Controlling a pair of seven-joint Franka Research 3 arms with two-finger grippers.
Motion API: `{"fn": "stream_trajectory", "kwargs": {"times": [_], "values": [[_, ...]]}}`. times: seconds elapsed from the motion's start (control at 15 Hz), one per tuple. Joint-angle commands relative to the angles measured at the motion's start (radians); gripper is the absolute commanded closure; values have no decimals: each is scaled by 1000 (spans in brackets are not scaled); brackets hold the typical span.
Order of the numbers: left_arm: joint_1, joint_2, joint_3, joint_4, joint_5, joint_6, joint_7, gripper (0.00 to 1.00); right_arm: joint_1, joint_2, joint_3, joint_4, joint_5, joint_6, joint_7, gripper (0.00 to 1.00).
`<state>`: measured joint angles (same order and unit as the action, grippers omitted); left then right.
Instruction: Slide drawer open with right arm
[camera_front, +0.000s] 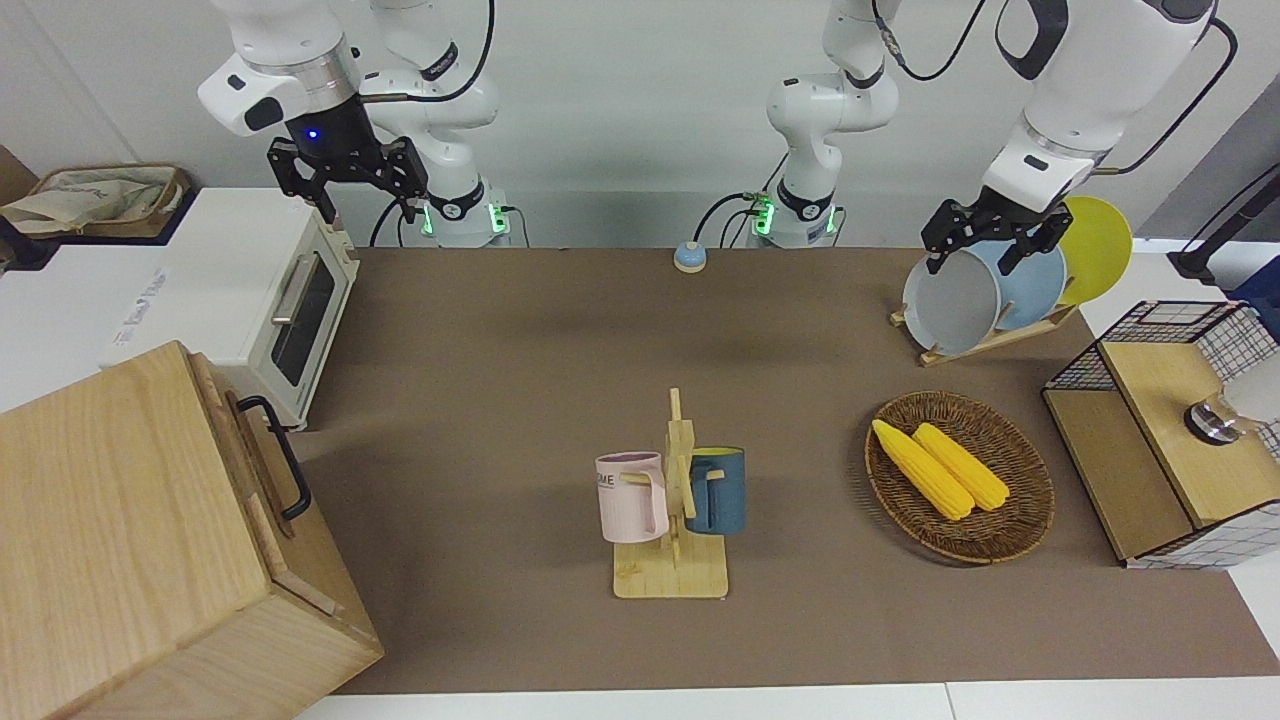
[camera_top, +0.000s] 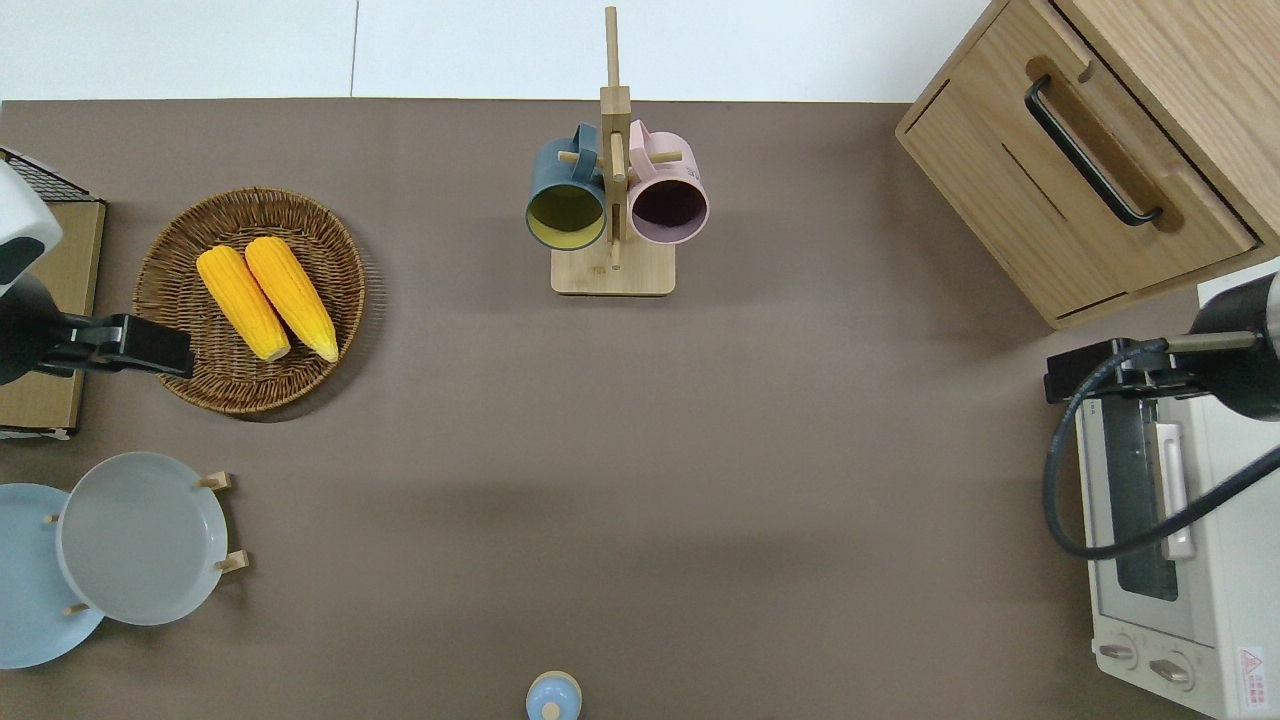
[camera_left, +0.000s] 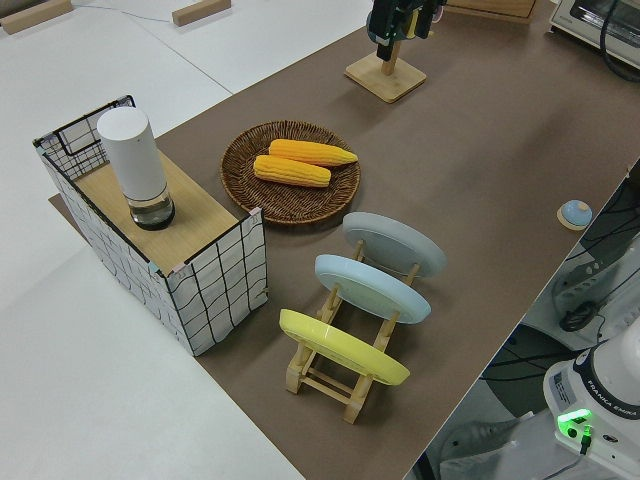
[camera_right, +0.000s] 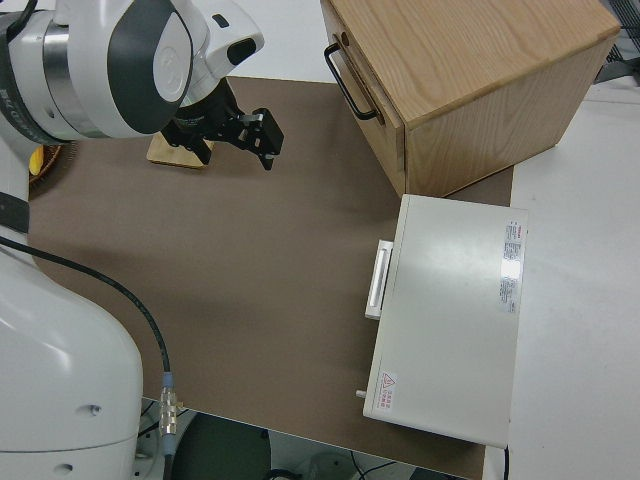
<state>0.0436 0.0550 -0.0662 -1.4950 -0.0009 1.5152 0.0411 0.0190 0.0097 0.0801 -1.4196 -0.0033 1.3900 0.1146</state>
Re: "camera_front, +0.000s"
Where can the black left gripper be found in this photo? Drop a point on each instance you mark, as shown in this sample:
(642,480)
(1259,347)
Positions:
(1010,215)

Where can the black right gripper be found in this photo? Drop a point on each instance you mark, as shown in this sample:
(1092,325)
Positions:
(335,140)

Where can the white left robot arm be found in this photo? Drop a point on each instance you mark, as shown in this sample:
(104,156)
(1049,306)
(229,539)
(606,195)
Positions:
(1080,80)

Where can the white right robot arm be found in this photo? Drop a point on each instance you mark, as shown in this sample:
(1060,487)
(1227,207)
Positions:
(290,40)

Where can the light blue plate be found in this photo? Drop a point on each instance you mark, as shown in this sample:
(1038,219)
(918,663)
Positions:
(1035,285)

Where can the grey plate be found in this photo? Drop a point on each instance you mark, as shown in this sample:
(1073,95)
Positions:
(950,300)

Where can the yellow plate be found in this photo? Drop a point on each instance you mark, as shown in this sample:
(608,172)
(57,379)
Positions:
(1100,245)

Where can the wooden plate rack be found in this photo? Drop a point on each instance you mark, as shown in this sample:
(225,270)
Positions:
(1010,335)

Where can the white toaster oven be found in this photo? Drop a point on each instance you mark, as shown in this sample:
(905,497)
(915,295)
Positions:
(225,280)

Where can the black stand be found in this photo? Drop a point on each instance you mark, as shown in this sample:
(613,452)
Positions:
(1195,262)

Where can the brown table mat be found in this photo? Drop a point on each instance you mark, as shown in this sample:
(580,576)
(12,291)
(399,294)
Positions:
(500,350)

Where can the yellow corn cob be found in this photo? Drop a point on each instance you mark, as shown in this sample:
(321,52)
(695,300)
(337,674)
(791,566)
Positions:
(925,472)
(965,468)

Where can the dark blue bag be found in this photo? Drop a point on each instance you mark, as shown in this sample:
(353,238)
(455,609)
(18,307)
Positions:
(1258,305)

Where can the beige cloth bag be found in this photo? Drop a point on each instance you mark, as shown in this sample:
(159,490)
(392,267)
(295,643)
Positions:
(70,205)

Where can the round wicker basket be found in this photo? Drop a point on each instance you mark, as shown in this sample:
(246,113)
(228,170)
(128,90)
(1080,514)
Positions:
(1010,520)

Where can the blue service bell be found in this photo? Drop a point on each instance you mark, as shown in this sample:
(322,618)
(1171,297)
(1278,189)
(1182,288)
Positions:
(690,258)

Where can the blue mug yellow inside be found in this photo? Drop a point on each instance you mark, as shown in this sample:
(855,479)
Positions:
(725,500)

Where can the light wooden cabinet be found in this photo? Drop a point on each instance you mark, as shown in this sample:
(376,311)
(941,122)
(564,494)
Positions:
(120,520)

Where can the pink mug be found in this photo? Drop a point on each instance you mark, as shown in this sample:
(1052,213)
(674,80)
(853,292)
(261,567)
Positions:
(625,500)

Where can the wooden mug tree stand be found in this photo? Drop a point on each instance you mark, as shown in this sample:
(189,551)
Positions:
(670,575)

